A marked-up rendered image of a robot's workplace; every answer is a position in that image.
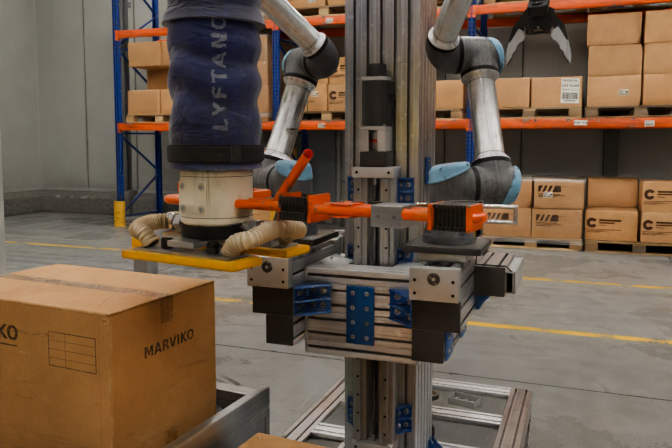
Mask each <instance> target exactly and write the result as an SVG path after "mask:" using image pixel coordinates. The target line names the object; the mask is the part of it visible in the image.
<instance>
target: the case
mask: <svg viewBox="0 0 672 448"><path fill-rule="evenodd" d="M215 414H217V413H216V348H215V284H214V280H206V279H196V278H187V277H178V276H169V275H159V274H150V273H141V272H131V271H122V270H113V269H104V268H94V267H85V266H76V265H66V264H53V265H48V266H43V267H38V268H33V269H28V270H24V271H19V272H14V273H9V274H4V275H0V448H163V447H164V446H166V445H168V444H169V443H171V442H172V441H174V440H176V439H177V438H179V437H180V436H182V435H183V434H185V433H187V432H188V431H190V430H191V429H193V428H195V427H196V426H198V425H199V424H201V423H202V422H204V421H206V420H207V419H209V418H210V417H212V416H214V415H215Z"/></svg>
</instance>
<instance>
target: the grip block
mask: <svg viewBox="0 0 672 448"><path fill-rule="evenodd" d="M325 202H330V193H323V194H311V193H303V194H302V192H290V193H282V194H278V221H284V220H290V221H303V222H305V221H307V223H314V222H319V221H324V220H329V219H330V215H326V214H315V213H314V212H313V206H314V204H324V203H325Z"/></svg>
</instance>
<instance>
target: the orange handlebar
mask: <svg viewBox="0 0 672 448"><path fill-rule="evenodd" d="M270 197H271V190H269V189H255V188H253V198H249V199H248V200H246V199H237V200H236V201H235V204H234V205H235V207H236V208H238V209H252V210H266V211H278V201H272V200H273V199H263V198H270ZM164 201H165V202H166V203H168V204H178V205H179V194H169V195H166V196H165V197H164ZM313 212H314V213H315V214H326V215H331V216H330V217H333V218H348V219H355V218H357V217H370V218H371V205H370V204H365V202H358V201H340V202H325V203H324V204H314V206H313ZM427 212H428V208H423V207H412V208H411V209H403V211H402V214H401V216H402V218H403V220H414V221H427ZM487 219H488V215H487V214H486V213H485V212H483V211H480V212H475V213H474V214H473V217H472V221H473V224H482V223H485V222H486V221H487Z"/></svg>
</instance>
